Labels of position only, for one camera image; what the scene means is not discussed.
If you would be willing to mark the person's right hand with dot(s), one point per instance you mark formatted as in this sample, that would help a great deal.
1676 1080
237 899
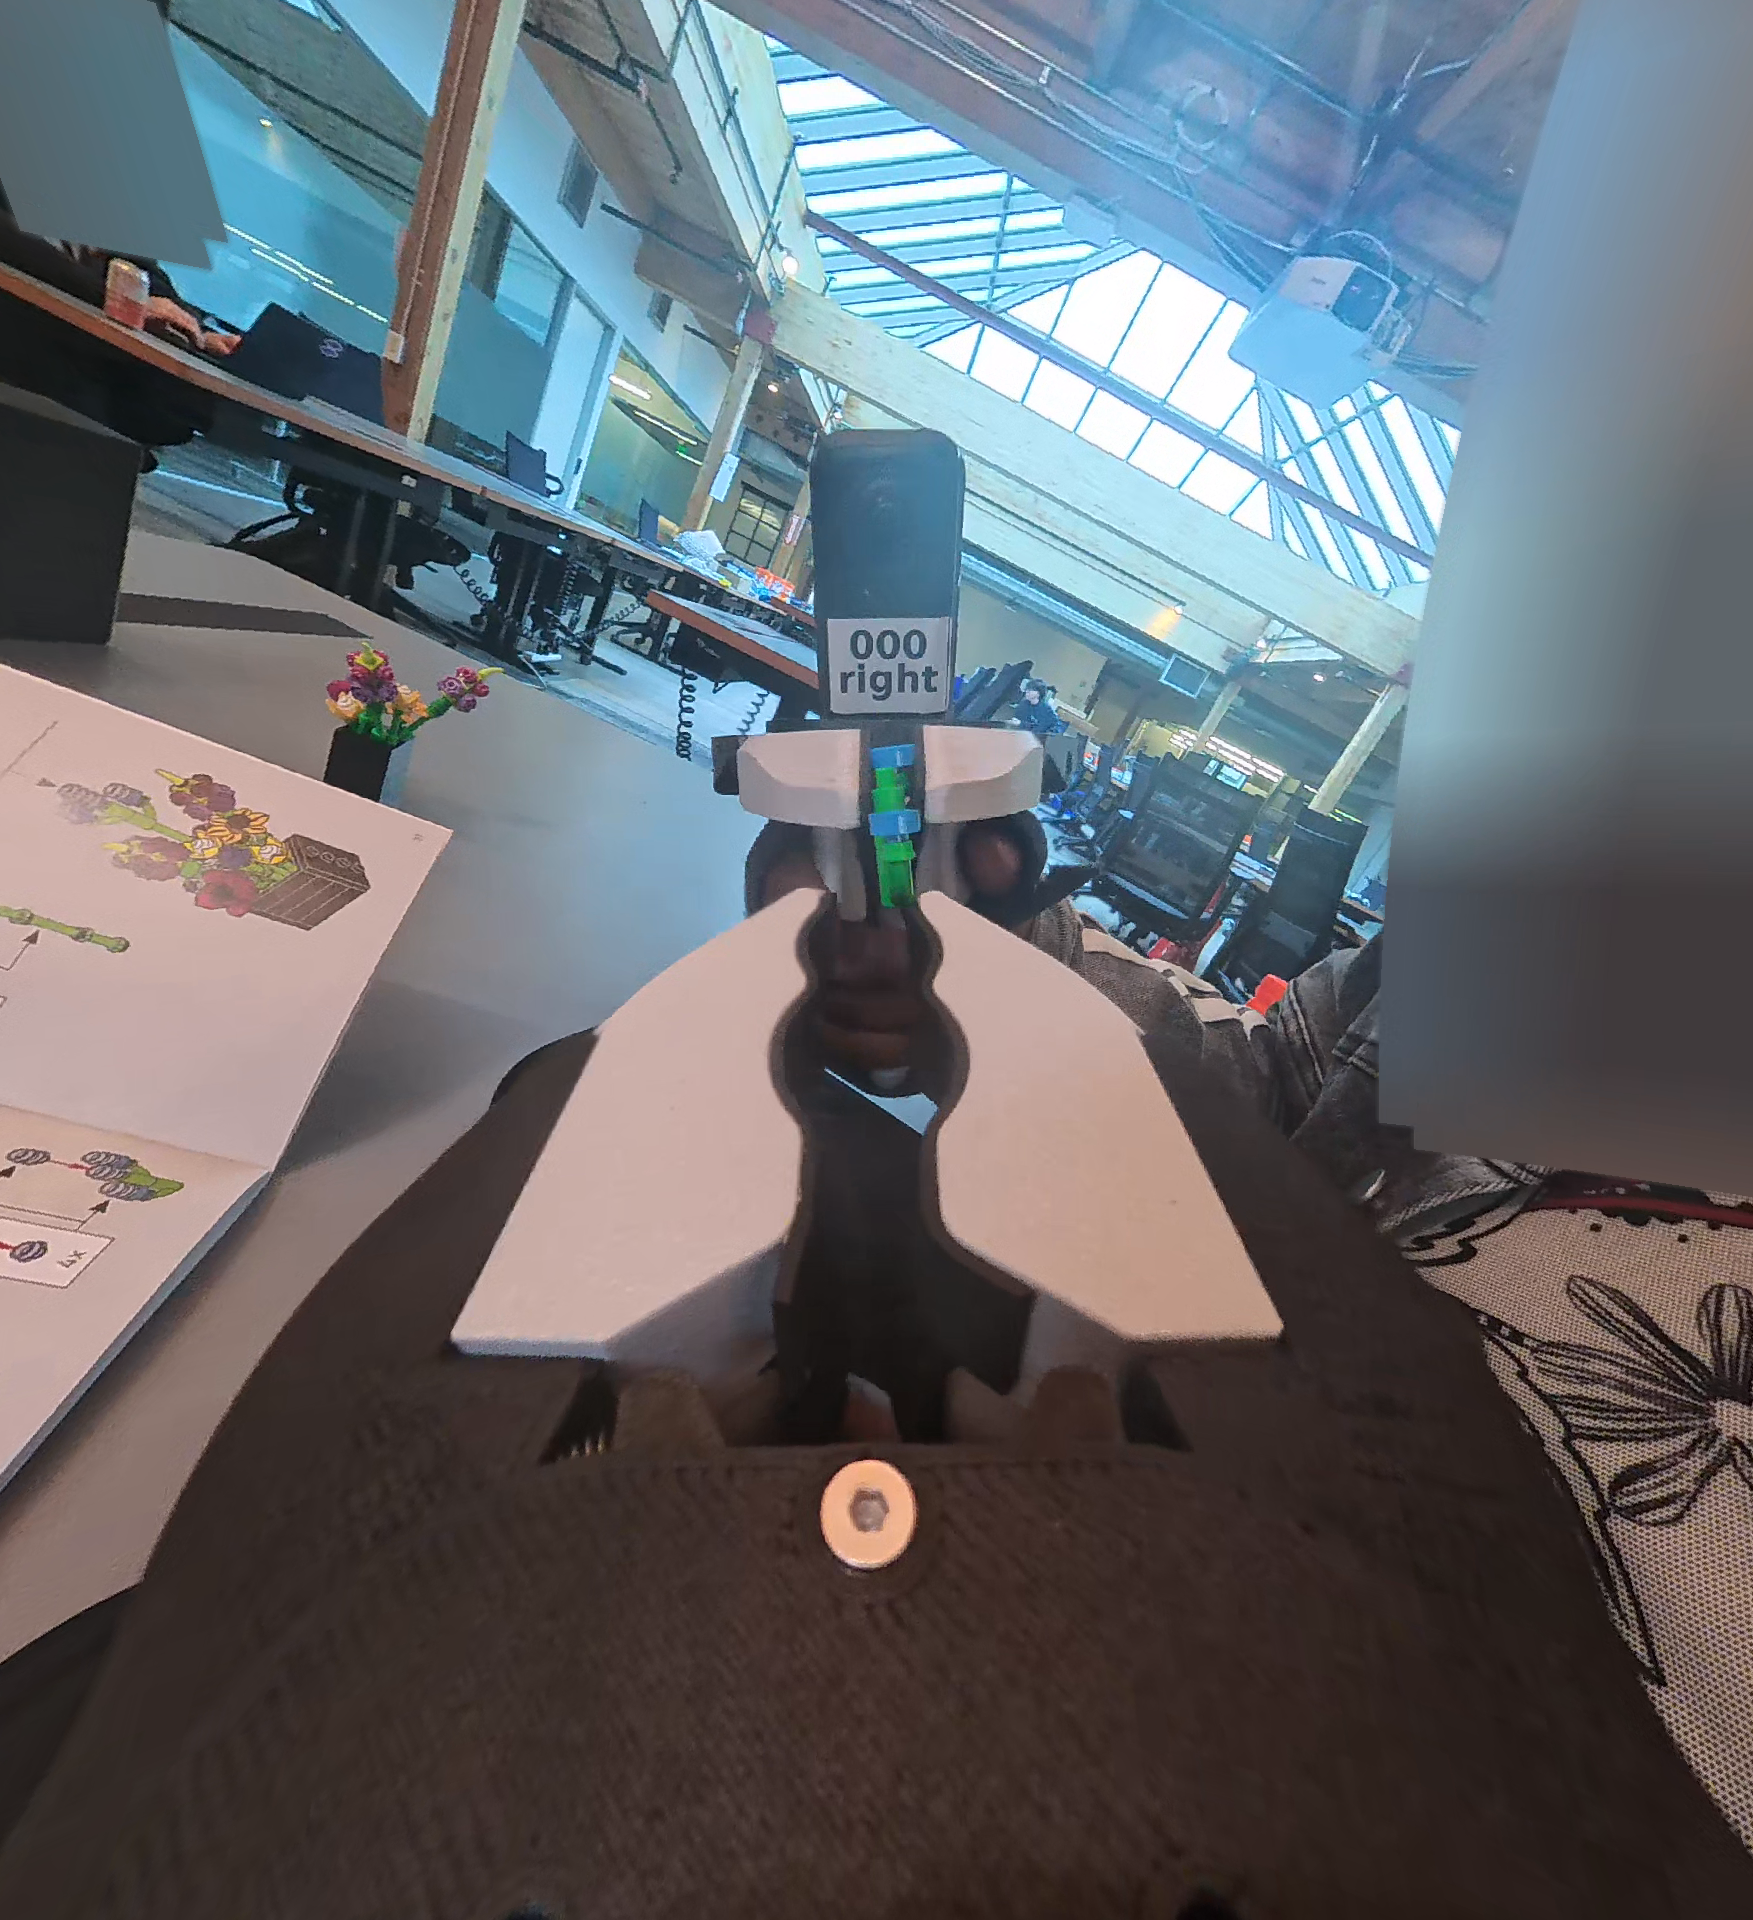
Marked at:
1004 871

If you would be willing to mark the white ceiling projector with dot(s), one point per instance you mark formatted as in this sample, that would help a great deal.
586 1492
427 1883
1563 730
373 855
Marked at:
1319 323

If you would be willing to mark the lego instruction booklet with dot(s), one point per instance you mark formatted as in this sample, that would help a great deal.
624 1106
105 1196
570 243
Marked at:
145 973

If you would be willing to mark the plain black box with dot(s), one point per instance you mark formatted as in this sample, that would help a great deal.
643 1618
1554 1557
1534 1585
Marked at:
8 511

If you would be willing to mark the red drink can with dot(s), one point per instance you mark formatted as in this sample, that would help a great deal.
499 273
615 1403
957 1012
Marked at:
124 291

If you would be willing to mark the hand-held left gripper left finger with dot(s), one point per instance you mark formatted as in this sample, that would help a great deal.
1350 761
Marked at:
663 1183

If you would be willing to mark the long grey office desk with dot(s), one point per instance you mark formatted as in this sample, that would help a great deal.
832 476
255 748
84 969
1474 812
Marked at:
367 455

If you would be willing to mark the green lego stem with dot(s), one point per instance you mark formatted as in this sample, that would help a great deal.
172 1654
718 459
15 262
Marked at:
889 862

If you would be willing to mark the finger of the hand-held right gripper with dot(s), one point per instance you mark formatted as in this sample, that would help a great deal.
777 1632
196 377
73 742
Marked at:
801 780
978 771

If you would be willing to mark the floral print shirt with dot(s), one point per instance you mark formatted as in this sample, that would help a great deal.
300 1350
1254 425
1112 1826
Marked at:
1644 1424

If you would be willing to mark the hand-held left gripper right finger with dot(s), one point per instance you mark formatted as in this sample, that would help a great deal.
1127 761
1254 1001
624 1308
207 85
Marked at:
1101 1169

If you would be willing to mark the orange white traffic cone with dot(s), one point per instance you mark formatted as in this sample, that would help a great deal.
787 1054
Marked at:
1267 994

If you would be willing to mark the lego flower bouquet model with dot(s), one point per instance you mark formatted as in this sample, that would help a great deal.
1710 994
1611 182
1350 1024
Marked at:
395 722

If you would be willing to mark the black office chair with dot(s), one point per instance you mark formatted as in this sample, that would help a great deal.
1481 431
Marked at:
1164 843
1314 886
349 525

